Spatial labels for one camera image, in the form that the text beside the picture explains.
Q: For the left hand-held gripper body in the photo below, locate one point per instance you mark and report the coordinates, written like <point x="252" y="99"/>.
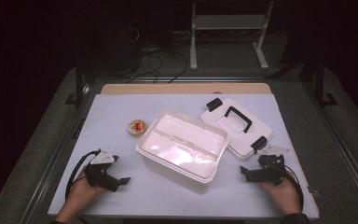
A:
<point x="98" y="174"/>

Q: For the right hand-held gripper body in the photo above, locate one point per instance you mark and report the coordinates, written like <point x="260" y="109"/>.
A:
<point x="272" y="172"/>

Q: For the white plastic storage box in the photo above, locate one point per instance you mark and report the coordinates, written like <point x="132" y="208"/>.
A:
<point x="211" y="175"/>

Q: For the person's left hand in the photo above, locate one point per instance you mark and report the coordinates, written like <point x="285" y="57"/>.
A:
<point x="80" y="189"/>

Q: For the person's right hand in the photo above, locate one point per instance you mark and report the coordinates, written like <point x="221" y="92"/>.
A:
<point x="282" y="196"/>

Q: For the white table mat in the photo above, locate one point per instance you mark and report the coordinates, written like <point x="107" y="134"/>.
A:
<point x="121" y="202"/>

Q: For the grey metal stand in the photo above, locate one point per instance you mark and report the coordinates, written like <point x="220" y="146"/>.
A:
<point x="230" y="22"/>

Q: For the metal frame rail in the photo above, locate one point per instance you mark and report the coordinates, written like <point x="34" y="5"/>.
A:
<point x="43" y="161"/>
<point x="348" y="149"/>

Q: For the black frame post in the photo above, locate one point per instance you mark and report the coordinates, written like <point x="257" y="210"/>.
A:
<point x="320" y="84"/>
<point x="79" y="84"/>

